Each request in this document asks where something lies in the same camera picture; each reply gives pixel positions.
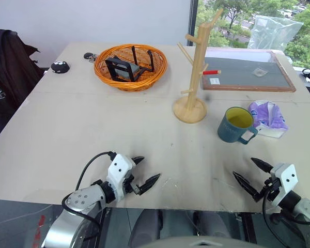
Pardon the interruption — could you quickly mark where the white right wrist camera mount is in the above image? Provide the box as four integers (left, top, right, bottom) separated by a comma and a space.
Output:
269, 163, 299, 208

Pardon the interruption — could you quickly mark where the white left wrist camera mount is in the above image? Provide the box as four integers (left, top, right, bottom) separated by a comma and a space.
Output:
107, 153, 135, 202

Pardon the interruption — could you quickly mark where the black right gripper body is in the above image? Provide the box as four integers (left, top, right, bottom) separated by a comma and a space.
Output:
258, 176, 283, 203

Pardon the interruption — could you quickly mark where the clear plastic bag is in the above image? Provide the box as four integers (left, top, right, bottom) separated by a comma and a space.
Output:
246, 14, 304, 53

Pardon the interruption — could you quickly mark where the blue mug yellow inside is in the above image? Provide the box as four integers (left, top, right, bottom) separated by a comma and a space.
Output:
217, 106, 259, 145

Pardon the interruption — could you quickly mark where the orange wicker basket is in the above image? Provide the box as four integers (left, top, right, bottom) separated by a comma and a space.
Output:
94, 43, 168, 92

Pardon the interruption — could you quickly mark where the black jacket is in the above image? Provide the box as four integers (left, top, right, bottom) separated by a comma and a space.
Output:
0, 28, 46, 119

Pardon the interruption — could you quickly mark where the small black key fob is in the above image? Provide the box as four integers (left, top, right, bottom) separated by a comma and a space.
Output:
83, 52, 99, 63

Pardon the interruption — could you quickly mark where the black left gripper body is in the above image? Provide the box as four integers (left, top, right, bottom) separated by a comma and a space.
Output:
123, 173, 143, 196

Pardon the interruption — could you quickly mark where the black round toy with eyes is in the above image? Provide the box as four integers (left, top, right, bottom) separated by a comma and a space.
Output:
50, 60, 71, 74

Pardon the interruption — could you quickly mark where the grey rounded robot torso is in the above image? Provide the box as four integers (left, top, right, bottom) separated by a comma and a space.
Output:
138, 233, 253, 248

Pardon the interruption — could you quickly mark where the pale pink board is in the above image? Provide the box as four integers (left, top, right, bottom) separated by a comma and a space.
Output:
205, 46, 272, 59

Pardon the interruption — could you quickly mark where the wooden mug tree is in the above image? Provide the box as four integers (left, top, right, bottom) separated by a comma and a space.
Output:
172, 7, 224, 124

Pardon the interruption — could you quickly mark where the dark window frame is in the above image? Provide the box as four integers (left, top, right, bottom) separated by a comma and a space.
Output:
189, 0, 199, 48

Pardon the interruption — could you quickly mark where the clear plastic piece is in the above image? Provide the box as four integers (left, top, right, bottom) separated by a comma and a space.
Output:
251, 67, 270, 78

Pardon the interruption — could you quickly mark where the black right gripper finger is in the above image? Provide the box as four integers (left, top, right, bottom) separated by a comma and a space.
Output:
251, 157, 272, 174
232, 170, 262, 203

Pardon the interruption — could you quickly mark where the black metal frame stand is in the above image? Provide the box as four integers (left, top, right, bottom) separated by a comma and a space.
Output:
104, 45, 156, 83

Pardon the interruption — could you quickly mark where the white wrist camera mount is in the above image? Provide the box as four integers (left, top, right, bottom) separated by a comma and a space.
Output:
107, 153, 135, 202
269, 163, 299, 208

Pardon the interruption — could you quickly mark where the wood framed chalkboard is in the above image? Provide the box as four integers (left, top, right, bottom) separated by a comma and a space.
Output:
200, 50, 297, 93

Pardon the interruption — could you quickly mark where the purple tissue pack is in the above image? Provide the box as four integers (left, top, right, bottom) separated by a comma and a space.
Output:
248, 100, 290, 139

